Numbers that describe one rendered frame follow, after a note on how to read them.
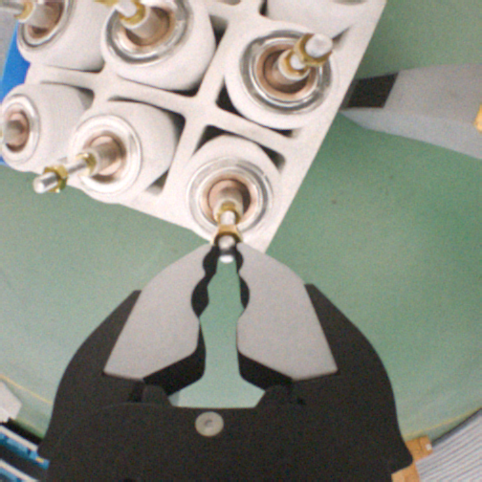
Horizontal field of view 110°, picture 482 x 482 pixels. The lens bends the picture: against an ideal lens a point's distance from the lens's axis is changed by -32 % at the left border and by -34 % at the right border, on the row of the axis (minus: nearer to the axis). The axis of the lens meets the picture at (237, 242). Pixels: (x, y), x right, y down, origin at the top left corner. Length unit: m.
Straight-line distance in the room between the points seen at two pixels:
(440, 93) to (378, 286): 0.53
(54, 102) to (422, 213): 0.70
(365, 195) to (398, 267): 0.24
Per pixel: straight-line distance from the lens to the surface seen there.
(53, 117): 0.28
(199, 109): 0.28
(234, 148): 0.21
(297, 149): 0.29
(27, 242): 0.77
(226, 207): 0.18
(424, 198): 0.64
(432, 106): 0.28
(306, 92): 0.21
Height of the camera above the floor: 0.45
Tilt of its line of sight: 61 degrees down
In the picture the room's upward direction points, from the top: 179 degrees clockwise
